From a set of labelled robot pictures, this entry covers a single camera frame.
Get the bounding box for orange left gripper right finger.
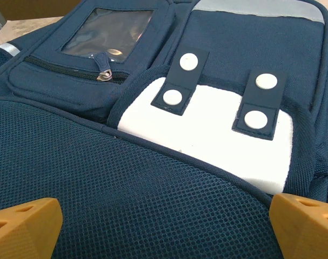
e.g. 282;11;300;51
269;192;328;259

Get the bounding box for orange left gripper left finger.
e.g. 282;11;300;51
0;197;63;259

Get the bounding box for navy blue student backpack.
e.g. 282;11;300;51
0;0;328;259

